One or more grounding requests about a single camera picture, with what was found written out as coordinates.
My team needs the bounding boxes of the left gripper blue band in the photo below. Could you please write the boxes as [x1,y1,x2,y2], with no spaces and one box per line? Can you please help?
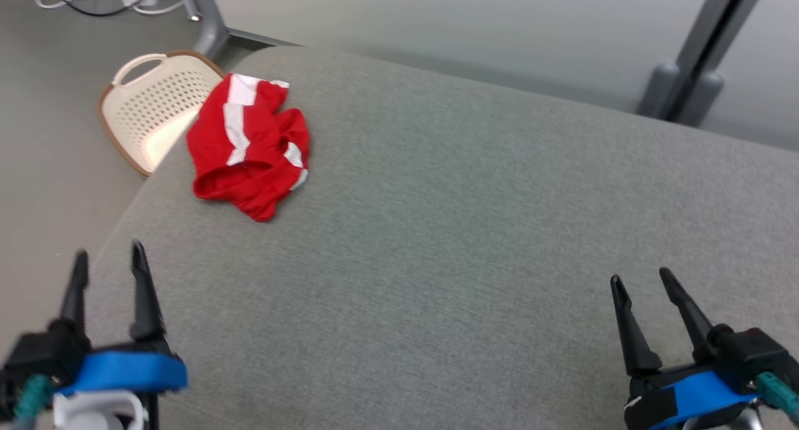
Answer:
[53,241,189,430]

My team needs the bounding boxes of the teal camera cable connector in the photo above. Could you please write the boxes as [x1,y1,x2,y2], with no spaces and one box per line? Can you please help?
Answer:
[754,372,799,421]
[11,374,56,423]

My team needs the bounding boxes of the teal right camera cable connector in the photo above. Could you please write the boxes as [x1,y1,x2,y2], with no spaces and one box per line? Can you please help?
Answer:
[754,372,799,421]

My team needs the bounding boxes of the cream perforated laundry basket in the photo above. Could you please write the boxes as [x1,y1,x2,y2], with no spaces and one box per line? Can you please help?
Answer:
[97,51,227,178]

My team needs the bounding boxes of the dark grey partition post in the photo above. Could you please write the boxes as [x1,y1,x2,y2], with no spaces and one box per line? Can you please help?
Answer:
[637,0,772,129]

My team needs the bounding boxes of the red shorts with white stripes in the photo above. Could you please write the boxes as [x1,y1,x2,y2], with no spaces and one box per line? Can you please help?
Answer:
[187,73,311,223]

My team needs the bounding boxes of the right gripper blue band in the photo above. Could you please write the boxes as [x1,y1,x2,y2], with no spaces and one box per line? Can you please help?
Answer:
[610,266,770,430]

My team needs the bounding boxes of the grey metal partition leg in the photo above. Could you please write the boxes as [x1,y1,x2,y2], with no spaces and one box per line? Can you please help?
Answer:
[174,0,303,59]

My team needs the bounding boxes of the teal left camera cable connector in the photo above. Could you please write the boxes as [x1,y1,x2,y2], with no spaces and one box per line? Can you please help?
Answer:
[11,374,56,423]

